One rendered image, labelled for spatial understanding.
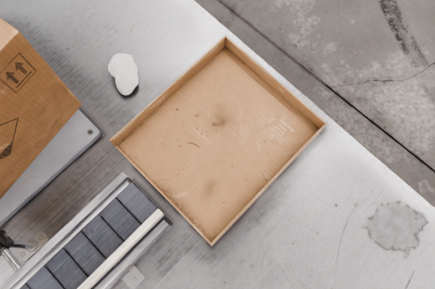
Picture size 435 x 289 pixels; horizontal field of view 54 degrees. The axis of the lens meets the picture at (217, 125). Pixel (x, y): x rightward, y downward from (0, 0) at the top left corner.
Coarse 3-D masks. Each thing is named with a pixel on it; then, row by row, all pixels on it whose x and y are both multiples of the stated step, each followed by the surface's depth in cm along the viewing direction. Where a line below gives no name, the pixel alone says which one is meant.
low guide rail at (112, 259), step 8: (152, 216) 68; (160, 216) 68; (144, 224) 67; (152, 224) 67; (136, 232) 67; (144, 232) 67; (128, 240) 67; (136, 240) 67; (120, 248) 66; (128, 248) 66; (112, 256) 66; (120, 256) 66; (104, 264) 65; (112, 264) 66; (96, 272) 65; (104, 272) 65; (88, 280) 65; (96, 280) 65; (80, 288) 64; (88, 288) 65
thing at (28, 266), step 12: (120, 180) 65; (108, 192) 64; (96, 204) 64; (84, 216) 63; (72, 228) 63; (60, 240) 62; (36, 252) 62; (48, 252) 62; (24, 264) 61; (36, 264) 62; (12, 276) 60; (24, 276) 61; (0, 288) 60; (12, 288) 61
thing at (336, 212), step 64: (0, 0) 90; (64, 0) 90; (128, 0) 90; (192, 0) 90; (64, 64) 85; (64, 192) 77; (320, 192) 77; (384, 192) 77; (0, 256) 74; (192, 256) 74; (256, 256) 74; (320, 256) 74; (384, 256) 74
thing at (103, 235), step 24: (96, 216) 71; (120, 216) 71; (144, 216) 71; (72, 240) 70; (96, 240) 70; (120, 240) 70; (48, 264) 69; (72, 264) 69; (96, 264) 69; (24, 288) 68; (48, 288) 68; (72, 288) 68
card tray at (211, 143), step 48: (240, 48) 82; (192, 96) 83; (240, 96) 83; (288, 96) 80; (144, 144) 80; (192, 144) 80; (240, 144) 80; (288, 144) 80; (192, 192) 77; (240, 192) 77
